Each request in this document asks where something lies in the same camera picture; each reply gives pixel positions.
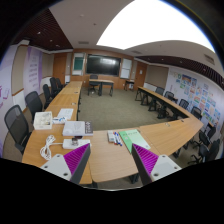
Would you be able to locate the long wooden right table row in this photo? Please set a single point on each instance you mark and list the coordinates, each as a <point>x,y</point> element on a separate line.
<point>165,103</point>

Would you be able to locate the black mesh chair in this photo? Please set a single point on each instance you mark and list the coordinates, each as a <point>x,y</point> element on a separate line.
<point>17,126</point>
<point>33,102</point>

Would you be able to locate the white box with dark book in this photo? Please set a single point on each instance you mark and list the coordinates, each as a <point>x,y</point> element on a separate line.
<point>78,128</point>

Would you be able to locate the dark charger plug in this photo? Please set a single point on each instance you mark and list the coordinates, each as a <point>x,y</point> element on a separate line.
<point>75,141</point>

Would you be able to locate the black chair far left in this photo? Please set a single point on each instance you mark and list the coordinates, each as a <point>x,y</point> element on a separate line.
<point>48,96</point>

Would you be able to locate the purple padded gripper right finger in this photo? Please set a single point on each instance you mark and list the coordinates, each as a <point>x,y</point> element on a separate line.
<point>152,167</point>

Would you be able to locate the black chair near right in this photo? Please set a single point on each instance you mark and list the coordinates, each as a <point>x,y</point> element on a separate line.
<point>206,154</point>

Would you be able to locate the black chair behind front desk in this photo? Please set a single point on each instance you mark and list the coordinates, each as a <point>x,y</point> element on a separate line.
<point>92,82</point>

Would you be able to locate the white power strip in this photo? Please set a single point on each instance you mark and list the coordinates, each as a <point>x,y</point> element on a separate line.
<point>67,143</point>

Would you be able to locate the white compartment tray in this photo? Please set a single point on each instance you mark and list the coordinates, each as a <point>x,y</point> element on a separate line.
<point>43,120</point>

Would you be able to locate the blue red markers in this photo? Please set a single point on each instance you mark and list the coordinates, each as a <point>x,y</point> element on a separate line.
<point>118,141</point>

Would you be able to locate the wooden front desk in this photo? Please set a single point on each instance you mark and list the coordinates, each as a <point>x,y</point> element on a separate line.
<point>106,83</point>

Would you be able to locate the white eraser box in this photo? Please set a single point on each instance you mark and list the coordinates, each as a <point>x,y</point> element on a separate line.
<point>111,137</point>

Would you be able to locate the white papers with pens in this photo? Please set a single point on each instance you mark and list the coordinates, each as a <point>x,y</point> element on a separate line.
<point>64,115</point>

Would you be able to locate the green folder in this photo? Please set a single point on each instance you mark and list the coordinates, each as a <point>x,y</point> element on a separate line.
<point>133,136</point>

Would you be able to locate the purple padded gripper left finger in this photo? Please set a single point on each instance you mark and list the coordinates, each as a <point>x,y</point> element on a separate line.
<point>71,165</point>

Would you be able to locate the black wall display screen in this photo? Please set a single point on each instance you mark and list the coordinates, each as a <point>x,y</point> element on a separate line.
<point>104,65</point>

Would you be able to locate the black mesh chair near left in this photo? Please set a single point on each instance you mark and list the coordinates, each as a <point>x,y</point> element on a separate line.
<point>17,126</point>

